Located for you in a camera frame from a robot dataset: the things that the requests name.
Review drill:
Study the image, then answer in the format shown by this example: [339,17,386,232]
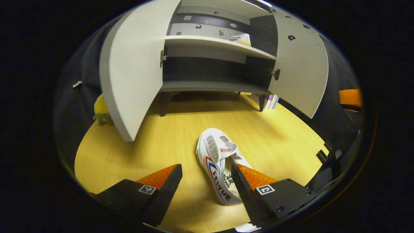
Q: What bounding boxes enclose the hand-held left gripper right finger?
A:
[231,163,324,227]

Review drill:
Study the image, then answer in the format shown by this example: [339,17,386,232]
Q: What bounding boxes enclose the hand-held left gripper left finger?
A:
[89,164,183,227]

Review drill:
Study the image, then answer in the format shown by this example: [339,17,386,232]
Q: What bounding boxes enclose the white shoe cabinet door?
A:
[268,6,329,119]
[99,0,181,142]

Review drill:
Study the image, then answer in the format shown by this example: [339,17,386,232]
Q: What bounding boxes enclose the white canvas shoe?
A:
[228,33,252,47]
[196,128,256,206]

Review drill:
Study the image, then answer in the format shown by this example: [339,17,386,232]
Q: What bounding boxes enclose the yellow plush toy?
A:
[93,94,113,126]

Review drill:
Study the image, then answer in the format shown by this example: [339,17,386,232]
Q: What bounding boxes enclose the black backdrop cloth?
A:
[53,19,364,182]

